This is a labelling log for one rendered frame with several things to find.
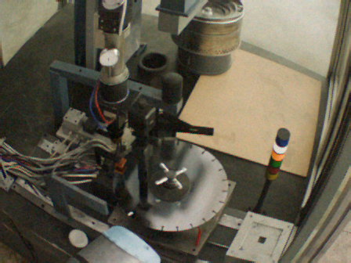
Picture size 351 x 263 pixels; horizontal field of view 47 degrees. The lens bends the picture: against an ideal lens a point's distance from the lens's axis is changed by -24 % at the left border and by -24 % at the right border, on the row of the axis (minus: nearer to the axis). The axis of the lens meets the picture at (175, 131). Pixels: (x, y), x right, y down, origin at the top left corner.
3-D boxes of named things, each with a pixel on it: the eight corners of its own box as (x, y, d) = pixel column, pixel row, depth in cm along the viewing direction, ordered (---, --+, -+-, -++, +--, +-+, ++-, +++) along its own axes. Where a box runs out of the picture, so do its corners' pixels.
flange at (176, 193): (147, 197, 140) (147, 192, 138) (153, 167, 147) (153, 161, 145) (187, 203, 139) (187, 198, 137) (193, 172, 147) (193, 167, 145)
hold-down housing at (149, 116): (156, 155, 135) (157, 100, 120) (146, 166, 132) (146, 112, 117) (138, 146, 136) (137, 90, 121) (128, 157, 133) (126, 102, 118)
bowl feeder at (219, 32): (246, 53, 216) (251, -2, 189) (227, 94, 197) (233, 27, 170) (184, 33, 223) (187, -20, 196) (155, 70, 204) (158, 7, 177)
